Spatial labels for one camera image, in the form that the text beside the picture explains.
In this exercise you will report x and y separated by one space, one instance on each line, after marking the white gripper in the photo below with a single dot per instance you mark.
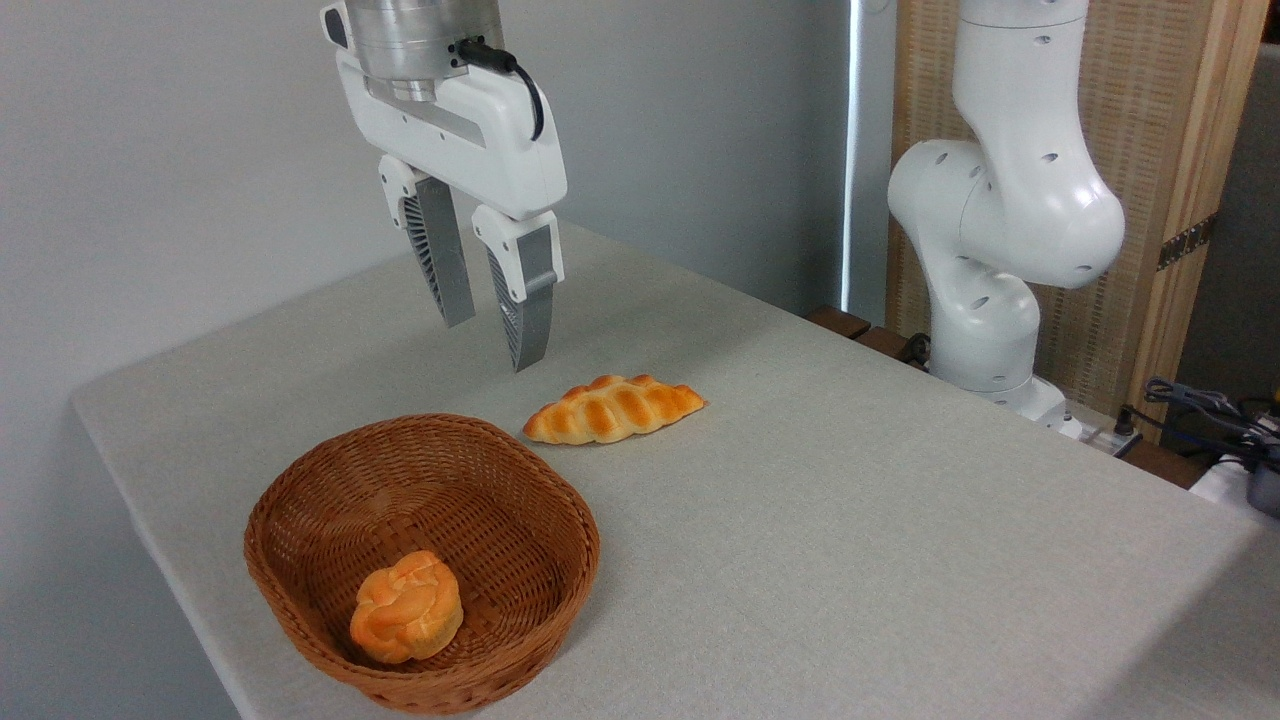
480 130

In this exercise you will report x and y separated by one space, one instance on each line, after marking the metal screen hinge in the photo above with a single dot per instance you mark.
1186 242

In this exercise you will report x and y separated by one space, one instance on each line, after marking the brown wicker basket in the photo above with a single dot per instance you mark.
500 520

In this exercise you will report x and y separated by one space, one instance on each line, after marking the round orange bread roll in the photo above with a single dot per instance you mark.
405 610

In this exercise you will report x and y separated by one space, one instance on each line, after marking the braided golden bread loaf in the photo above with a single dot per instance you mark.
610 410

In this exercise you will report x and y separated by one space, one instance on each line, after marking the wooden rattan folding screen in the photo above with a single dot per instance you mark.
1150 120

